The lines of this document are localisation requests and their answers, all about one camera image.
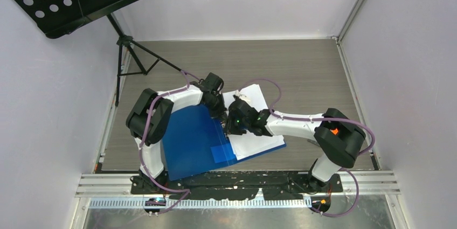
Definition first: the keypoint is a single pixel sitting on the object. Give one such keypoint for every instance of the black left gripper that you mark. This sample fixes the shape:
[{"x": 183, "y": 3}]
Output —
[{"x": 220, "y": 112}]

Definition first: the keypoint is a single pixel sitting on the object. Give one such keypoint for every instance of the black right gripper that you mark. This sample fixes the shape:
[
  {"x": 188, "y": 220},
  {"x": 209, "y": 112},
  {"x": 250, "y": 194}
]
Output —
[{"x": 230, "y": 127}]

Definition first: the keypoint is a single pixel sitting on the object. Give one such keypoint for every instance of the white paper stack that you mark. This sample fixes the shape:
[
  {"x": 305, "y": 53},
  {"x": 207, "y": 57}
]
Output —
[{"x": 247, "y": 145}]

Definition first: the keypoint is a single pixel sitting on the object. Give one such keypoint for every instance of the blue clip file folder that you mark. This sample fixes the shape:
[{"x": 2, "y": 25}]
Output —
[{"x": 194, "y": 143}]

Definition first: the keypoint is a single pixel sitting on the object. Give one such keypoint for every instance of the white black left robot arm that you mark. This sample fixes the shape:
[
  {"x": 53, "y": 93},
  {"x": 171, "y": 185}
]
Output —
[{"x": 150, "y": 116}]

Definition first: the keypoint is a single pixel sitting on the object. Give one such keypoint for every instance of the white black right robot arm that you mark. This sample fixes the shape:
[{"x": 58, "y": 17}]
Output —
[{"x": 340, "y": 138}]

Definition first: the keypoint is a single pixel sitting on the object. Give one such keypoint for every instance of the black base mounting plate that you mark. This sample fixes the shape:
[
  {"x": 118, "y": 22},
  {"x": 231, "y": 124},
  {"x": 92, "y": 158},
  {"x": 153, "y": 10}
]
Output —
[{"x": 239, "y": 185}]

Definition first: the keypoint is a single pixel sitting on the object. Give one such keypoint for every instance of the orange plastic toy piece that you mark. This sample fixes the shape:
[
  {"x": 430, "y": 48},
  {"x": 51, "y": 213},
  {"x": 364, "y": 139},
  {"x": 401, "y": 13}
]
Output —
[{"x": 335, "y": 131}]

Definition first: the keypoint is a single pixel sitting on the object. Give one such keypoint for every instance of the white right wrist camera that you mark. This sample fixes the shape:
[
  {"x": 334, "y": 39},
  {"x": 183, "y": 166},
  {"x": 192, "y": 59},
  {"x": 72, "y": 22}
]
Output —
[{"x": 239, "y": 95}]

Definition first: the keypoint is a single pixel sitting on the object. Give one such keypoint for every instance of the aluminium rail frame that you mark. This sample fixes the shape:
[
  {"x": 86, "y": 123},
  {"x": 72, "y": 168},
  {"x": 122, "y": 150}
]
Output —
[{"x": 114, "y": 191}]

